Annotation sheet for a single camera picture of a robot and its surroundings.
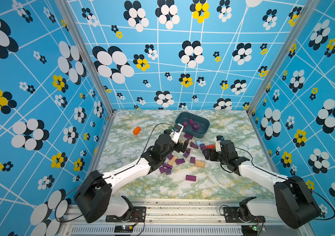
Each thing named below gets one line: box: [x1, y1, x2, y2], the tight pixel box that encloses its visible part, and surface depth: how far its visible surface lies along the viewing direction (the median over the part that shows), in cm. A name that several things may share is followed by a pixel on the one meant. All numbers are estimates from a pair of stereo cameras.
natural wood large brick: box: [195, 160, 206, 169], surface depth 91 cm
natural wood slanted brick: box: [167, 155, 178, 166], surface depth 93 cm
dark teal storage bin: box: [189, 113, 211, 139], surface depth 112 cm
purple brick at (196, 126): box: [192, 123, 201, 131], surface depth 110 cm
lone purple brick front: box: [185, 174, 197, 182], surface depth 87 cm
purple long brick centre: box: [175, 158, 186, 166], surface depth 95 cm
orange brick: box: [133, 126, 141, 136], surface depth 109 cm
